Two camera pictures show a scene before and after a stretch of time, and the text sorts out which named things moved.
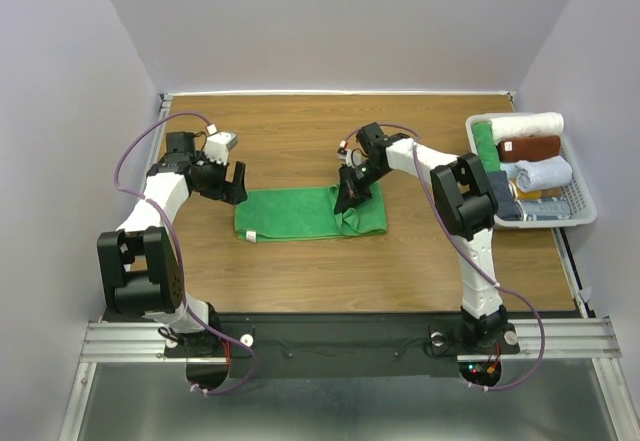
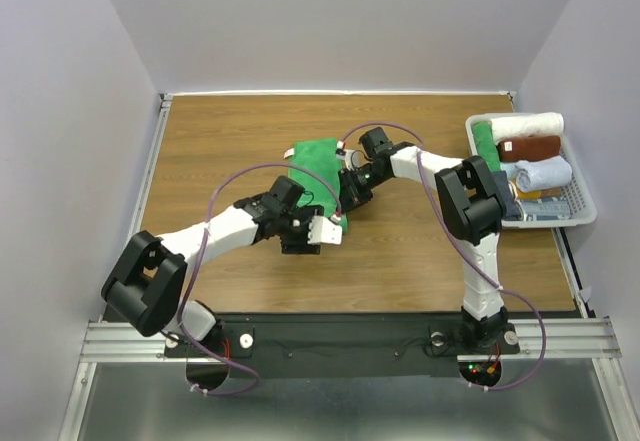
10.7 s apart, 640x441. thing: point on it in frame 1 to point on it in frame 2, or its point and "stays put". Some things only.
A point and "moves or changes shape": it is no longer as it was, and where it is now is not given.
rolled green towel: [486, 145] stays put
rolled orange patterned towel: [554, 192] stays put
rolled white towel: [544, 124] stays put
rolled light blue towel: [511, 168] stays put
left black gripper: [231, 192] to [300, 244]
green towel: [308, 212] moves or changes shape
